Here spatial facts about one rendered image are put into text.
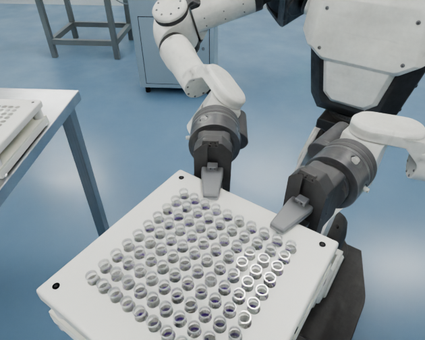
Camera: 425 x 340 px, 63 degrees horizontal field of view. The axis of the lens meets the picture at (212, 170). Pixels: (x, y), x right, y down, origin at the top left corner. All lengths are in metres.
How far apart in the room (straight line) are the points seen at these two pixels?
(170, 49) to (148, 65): 2.15
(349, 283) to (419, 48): 0.99
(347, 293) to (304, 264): 1.07
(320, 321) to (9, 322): 1.22
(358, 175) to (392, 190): 1.73
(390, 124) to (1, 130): 0.82
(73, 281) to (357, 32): 0.64
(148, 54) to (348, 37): 2.25
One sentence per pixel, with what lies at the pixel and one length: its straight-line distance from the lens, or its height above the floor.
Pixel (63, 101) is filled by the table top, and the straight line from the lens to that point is 1.18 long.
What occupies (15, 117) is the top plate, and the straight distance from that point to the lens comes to 0.99.
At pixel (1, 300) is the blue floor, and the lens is 1.80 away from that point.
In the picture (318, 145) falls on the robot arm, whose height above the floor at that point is 1.03.
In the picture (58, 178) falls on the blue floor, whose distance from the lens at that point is 2.27.
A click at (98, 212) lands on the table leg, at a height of 0.33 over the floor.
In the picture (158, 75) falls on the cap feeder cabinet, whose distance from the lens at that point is 2.93.
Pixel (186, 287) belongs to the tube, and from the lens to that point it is 0.38.
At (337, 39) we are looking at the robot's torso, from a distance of 0.78.
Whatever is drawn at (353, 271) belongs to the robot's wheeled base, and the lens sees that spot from 1.54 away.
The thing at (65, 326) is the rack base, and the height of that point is 0.99.
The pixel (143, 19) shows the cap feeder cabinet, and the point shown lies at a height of 0.60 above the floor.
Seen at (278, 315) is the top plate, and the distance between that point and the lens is 0.37.
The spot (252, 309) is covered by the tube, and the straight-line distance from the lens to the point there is 0.36.
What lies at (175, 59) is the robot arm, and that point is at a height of 1.08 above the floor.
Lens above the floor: 1.36
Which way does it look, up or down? 40 degrees down
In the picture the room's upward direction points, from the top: straight up
